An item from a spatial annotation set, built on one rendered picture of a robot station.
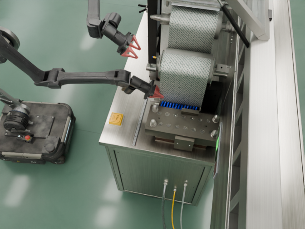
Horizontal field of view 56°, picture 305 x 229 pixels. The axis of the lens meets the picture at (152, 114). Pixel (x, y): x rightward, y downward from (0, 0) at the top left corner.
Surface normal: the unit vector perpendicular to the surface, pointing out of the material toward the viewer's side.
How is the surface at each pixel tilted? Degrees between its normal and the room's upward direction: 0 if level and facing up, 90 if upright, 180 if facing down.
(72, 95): 0
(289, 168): 0
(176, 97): 90
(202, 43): 92
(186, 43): 92
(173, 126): 0
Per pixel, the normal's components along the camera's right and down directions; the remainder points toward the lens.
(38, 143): 0.00, -0.55
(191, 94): -0.20, 0.81
